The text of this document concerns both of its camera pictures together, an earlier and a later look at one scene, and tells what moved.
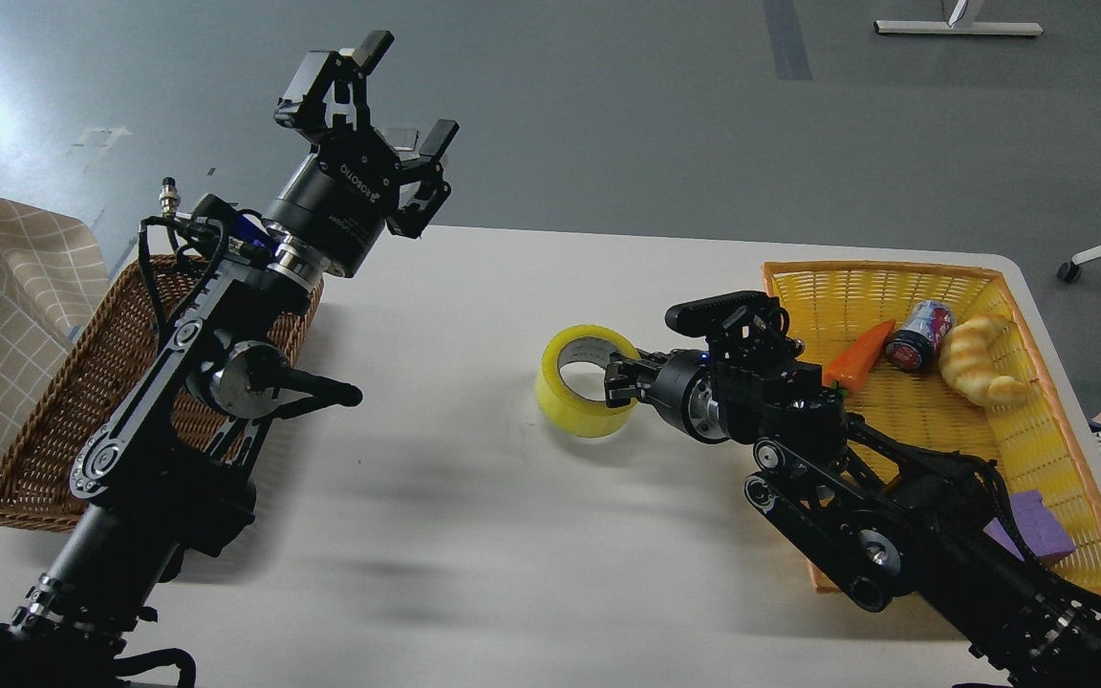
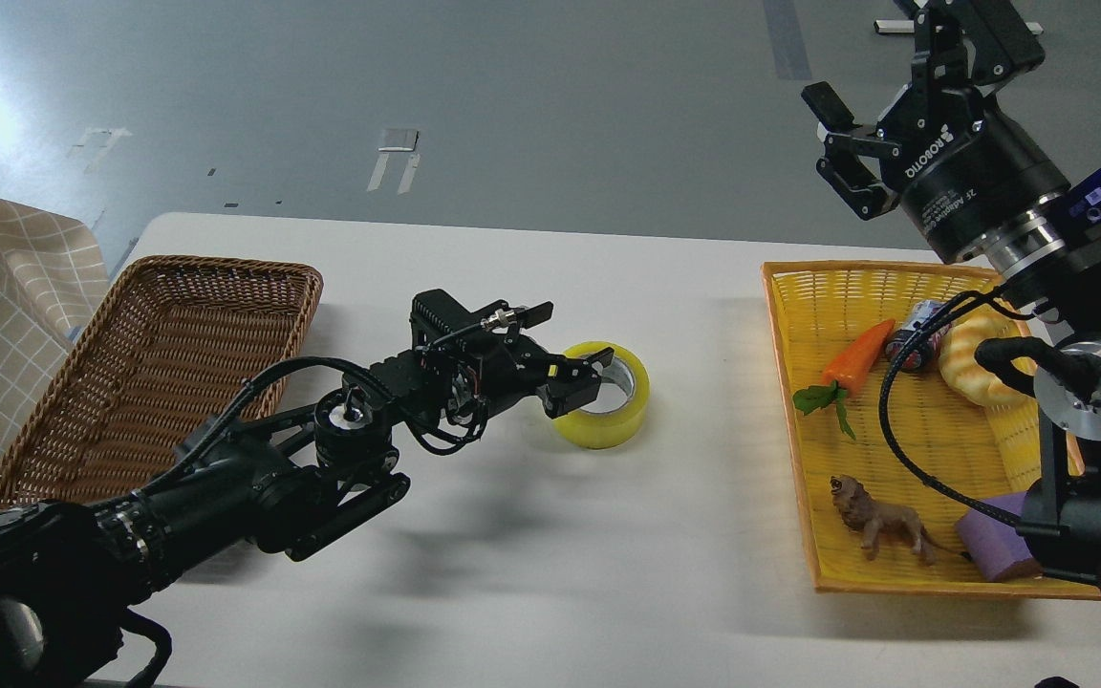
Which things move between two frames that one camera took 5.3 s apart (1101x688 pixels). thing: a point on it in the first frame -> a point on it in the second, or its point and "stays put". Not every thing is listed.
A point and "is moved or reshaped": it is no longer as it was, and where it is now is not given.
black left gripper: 336,204 -> 512,369
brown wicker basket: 95,370 stays put
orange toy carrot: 851,369 stays put
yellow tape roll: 559,407 is moved or reshaped
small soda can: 914,347 stays put
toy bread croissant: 966,356 stays put
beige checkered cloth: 15,277 stays put
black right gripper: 683,392 -> 962,163
